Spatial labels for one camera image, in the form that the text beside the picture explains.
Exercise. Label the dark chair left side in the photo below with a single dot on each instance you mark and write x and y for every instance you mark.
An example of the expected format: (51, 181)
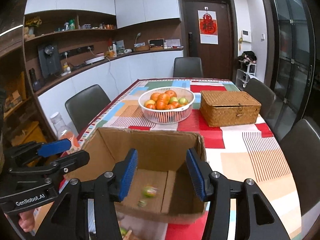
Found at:
(84, 106)

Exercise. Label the left hand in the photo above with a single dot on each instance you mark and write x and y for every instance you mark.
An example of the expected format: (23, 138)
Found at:
(27, 221)

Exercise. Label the red fu door poster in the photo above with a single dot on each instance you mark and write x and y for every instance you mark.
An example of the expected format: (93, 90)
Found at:
(208, 27)

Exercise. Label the woven wicker box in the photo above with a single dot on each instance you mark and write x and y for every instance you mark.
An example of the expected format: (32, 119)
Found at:
(228, 108)

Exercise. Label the black coffee machine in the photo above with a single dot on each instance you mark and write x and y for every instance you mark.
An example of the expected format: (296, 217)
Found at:
(49, 59)

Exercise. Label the small green candy packet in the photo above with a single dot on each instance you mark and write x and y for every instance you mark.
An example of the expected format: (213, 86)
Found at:
(148, 192)

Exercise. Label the colourful patchwork tablecloth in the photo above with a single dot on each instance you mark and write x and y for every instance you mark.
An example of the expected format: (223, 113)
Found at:
(237, 152)

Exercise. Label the pink juice bottle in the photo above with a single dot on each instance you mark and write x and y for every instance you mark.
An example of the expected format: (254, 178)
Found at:
(64, 132)

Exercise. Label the brown sandwich cracker packet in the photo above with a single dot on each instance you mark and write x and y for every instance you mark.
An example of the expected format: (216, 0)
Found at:
(127, 234)

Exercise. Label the white fruit basket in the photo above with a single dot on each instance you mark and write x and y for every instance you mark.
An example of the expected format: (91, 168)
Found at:
(167, 105)

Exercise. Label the dark chair right far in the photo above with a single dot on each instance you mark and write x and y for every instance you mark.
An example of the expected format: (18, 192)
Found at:
(263, 94)

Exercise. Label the dark wooden door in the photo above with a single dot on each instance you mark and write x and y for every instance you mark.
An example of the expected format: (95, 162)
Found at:
(217, 60)

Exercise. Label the dark chair far end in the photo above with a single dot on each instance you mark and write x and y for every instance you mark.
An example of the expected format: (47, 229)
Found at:
(188, 67)

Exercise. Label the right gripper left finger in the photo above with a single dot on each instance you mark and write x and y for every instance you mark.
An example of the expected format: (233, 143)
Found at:
(68, 216)

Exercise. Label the dark chair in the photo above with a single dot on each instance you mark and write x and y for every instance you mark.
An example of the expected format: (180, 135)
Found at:
(84, 106)
(300, 147)
(263, 94)

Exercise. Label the dark chair right near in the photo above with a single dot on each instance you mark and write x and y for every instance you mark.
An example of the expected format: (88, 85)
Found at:
(300, 147)

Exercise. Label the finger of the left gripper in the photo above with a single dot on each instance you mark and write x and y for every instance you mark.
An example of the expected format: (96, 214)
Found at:
(34, 149)
(18, 170)

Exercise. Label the glass sliding door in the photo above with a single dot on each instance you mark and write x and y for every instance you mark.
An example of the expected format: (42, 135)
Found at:
(295, 56)

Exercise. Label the white shoe rack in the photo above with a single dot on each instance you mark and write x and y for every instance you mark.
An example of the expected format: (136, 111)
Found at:
(246, 69)

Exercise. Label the brown cardboard box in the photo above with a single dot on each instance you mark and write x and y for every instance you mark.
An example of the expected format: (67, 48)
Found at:
(161, 164)

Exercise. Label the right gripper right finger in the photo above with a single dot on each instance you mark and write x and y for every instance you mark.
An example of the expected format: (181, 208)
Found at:
(255, 216)

